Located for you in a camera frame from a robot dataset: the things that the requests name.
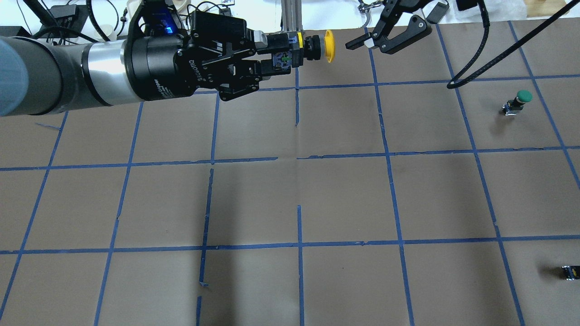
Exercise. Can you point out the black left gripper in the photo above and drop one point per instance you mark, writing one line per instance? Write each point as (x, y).
(159, 68)

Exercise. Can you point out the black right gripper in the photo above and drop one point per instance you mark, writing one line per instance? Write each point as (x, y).
(393, 18)

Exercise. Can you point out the yellow push button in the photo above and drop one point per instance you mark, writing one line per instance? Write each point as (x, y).
(312, 47)

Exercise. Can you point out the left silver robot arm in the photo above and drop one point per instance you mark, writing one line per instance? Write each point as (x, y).
(38, 78)

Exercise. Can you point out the green push button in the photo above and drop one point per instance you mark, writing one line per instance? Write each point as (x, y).
(514, 106)

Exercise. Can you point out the black power adapter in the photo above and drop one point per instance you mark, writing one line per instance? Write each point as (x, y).
(438, 12)

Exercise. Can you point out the wooden cutting board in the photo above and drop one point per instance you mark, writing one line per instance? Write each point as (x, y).
(543, 8)

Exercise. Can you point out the aluminium frame post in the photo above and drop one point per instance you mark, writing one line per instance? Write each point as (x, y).
(291, 16)

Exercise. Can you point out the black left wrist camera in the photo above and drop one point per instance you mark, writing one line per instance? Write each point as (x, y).
(152, 18)

